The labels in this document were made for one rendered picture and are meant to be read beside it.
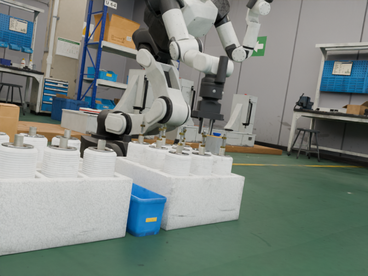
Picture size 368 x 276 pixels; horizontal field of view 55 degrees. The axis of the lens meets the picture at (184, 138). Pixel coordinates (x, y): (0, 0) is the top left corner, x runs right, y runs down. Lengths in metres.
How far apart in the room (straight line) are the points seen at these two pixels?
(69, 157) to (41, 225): 0.18
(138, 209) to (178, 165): 0.23
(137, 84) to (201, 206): 2.68
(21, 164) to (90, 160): 0.20
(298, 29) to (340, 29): 0.80
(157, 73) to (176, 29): 0.35
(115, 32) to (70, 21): 1.48
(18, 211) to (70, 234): 0.16
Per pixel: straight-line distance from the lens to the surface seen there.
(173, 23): 1.62
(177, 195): 1.21
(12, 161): 0.95
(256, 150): 5.13
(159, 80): 1.88
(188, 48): 1.55
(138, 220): 1.12
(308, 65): 6.95
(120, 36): 6.76
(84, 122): 3.44
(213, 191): 1.34
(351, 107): 5.97
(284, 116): 7.01
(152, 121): 1.82
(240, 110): 5.11
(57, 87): 6.88
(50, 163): 1.00
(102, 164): 1.05
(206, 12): 1.85
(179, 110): 1.79
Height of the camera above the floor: 0.39
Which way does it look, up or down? 4 degrees down
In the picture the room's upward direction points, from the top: 9 degrees clockwise
